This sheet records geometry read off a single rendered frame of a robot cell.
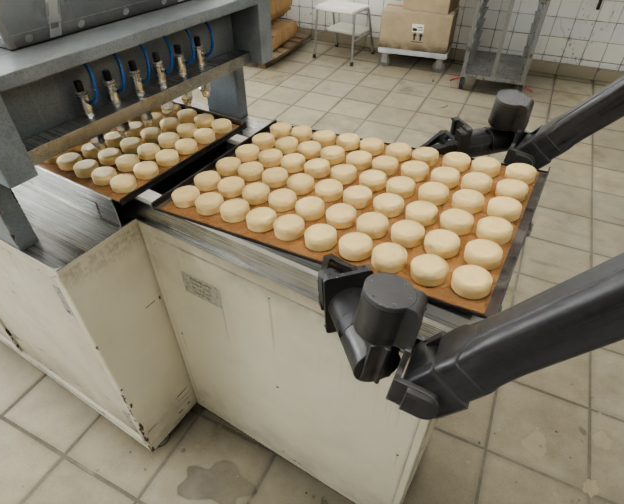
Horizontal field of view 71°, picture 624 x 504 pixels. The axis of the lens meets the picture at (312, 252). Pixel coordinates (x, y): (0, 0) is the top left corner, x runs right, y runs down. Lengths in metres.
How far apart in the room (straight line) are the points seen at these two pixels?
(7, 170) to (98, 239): 0.23
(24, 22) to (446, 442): 1.51
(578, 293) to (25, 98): 0.85
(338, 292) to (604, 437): 1.39
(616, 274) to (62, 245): 0.90
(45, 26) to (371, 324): 0.72
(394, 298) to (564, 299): 0.15
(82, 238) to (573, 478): 1.52
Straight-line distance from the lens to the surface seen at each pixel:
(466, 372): 0.48
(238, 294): 0.90
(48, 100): 0.95
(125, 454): 1.65
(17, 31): 0.90
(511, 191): 0.80
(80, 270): 0.98
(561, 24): 4.63
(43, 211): 1.12
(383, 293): 0.46
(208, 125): 1.19
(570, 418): 1.81
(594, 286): 0.43
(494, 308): 0.60
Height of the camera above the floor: 1.41
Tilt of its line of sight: 42 degrees down
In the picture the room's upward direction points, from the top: straight up
